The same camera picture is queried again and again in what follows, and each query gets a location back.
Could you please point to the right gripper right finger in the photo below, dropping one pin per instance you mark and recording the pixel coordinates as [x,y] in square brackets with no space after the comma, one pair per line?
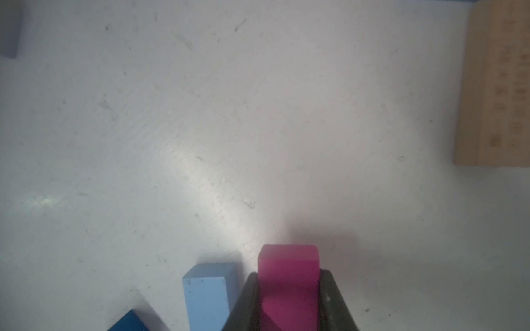
[333,313]

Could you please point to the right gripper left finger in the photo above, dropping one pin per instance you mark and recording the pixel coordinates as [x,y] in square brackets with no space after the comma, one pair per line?
[245,315]

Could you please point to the magenta block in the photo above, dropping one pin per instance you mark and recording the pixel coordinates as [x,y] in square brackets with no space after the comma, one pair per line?
[288,277]

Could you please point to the natural wood block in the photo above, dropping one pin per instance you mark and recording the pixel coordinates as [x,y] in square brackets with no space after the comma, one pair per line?
[493,118]

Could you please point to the light blue block right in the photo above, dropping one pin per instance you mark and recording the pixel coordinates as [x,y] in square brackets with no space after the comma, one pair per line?
[211,291]

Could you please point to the light blue block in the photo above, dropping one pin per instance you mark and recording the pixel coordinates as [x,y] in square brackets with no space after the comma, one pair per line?
[211,291]
[11,27]

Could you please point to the dark blue cube block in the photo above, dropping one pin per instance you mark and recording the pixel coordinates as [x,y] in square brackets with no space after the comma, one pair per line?
[129,322]

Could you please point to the light blue block left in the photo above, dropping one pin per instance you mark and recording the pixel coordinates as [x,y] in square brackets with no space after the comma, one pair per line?
[11,27]

